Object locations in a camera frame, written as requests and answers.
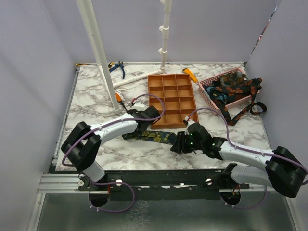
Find pink perforated plastic basket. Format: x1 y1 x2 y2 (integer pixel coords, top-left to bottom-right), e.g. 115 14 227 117
198 68 252 110

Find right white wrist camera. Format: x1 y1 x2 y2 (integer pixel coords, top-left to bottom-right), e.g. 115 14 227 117
183 116 195 128

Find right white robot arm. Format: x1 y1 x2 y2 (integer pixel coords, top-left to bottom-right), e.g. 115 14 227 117
171 122 308 198

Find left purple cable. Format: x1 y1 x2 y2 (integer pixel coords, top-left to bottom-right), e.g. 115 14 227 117
61 93 166 214

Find purple cable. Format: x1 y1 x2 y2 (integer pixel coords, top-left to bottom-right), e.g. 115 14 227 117
61 93 166 214
185 107 308 209

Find blue handled pliers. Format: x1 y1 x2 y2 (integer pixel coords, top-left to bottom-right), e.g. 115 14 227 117
108 61 126 80

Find wooden compartment tray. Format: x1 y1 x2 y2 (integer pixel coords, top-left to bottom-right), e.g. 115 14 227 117
148 74 196 129

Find dark paisley tie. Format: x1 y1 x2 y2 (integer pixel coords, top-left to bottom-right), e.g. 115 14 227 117
218 72 246 87

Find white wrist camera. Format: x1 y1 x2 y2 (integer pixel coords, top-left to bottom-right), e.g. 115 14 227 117
131 102 144 110
183 116 195 128

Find yellow utility knife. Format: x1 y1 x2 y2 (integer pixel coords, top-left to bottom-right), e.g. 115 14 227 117
182 68 199 84

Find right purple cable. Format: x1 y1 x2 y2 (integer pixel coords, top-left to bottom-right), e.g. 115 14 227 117
185 107 308 209

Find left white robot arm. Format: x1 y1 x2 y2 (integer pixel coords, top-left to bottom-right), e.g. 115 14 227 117
61 106 165 190

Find navy yellow floral tie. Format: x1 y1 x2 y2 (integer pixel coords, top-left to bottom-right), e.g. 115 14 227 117
122 130 177 145

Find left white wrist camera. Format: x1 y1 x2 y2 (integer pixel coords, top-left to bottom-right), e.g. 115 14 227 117
131 102 144 110

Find yellow handled cutter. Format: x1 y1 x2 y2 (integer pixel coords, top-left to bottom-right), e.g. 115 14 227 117
108 62 114 69

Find blue floral tie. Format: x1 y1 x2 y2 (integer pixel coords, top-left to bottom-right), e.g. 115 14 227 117
203 85 229 105

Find black orange floral tie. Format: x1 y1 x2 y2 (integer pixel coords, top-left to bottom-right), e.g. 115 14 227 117
213 78 267 126

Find orange handled screwdriver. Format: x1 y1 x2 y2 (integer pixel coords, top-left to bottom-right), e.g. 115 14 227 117
115 93 128 112

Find black metal base rail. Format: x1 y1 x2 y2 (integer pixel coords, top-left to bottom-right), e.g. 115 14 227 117
48 168 277 202

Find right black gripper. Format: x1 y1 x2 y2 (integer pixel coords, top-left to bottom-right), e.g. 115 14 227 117
170 131 204 153

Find white pvc pipe frame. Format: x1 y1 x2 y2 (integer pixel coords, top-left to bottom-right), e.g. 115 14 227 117
76 0 172 114

